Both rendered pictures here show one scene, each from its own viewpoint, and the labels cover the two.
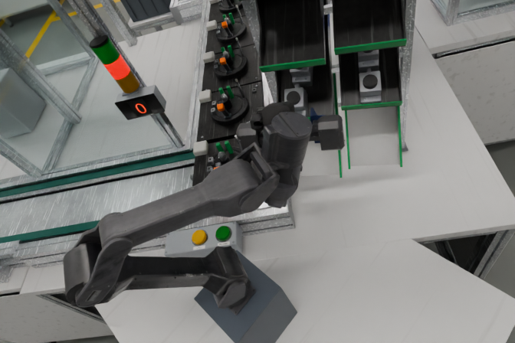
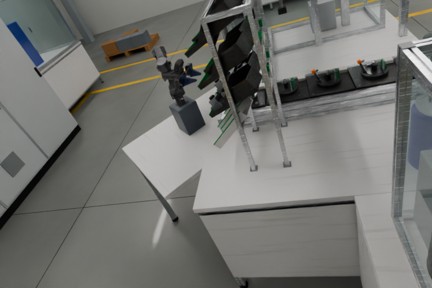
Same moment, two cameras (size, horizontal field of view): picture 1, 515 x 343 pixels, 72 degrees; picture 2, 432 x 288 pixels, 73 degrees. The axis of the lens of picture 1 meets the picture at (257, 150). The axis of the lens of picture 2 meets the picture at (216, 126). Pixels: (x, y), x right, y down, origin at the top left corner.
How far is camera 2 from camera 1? 1.64 m
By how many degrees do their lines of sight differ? 68
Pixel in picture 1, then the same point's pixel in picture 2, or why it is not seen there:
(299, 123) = (161, 62)
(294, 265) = (206, 133)
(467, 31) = (378, 228)
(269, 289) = (179, 109)
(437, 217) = (207, 177)
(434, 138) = (255, 184)
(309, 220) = not seen: hidden behind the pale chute
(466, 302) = (172, 180)
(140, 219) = (157, 50)
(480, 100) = not seen: outside the picture
